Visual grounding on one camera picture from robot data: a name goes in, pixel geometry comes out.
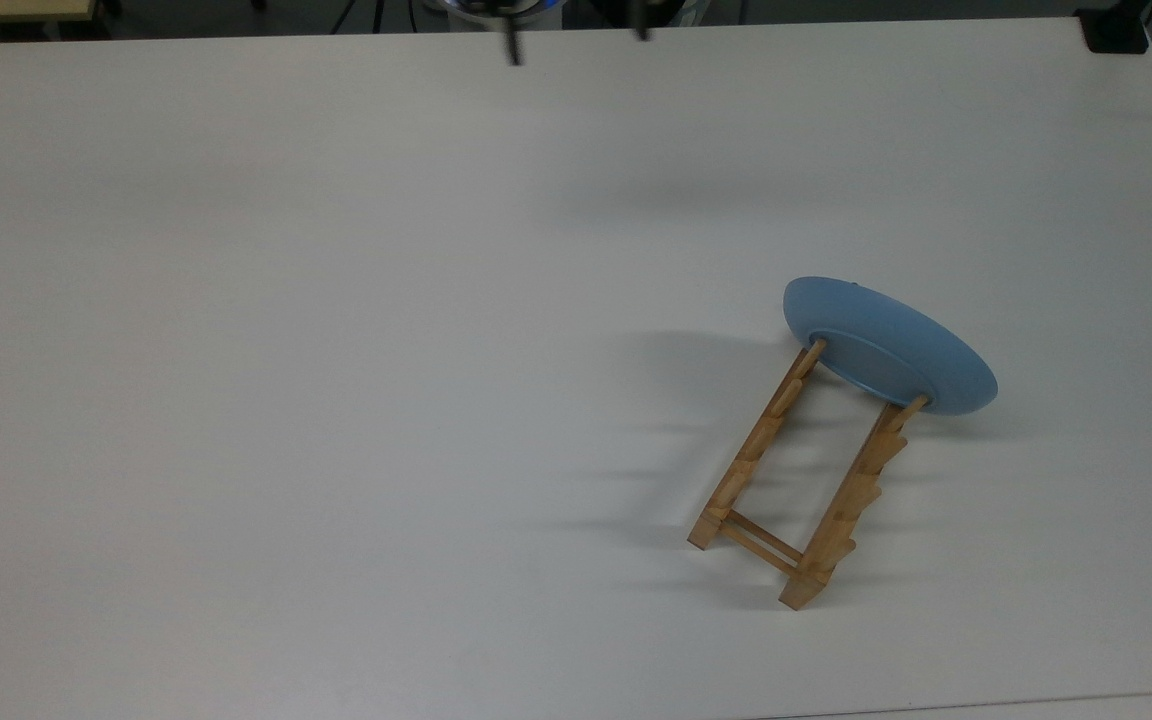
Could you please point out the black tripod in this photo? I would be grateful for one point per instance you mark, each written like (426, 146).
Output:
(378, 10)

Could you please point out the blue plate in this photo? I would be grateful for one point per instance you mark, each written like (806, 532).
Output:
(886, 340)

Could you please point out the beige side table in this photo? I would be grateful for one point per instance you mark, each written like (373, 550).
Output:
(6, 8)

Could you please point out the wooden plate rack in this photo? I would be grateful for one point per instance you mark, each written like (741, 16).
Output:
(844, 510)

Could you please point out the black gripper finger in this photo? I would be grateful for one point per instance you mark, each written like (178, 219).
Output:
(512, 45)
(643, 28)

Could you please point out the black pole clamp mount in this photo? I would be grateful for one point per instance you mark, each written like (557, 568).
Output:
(1116, 35)

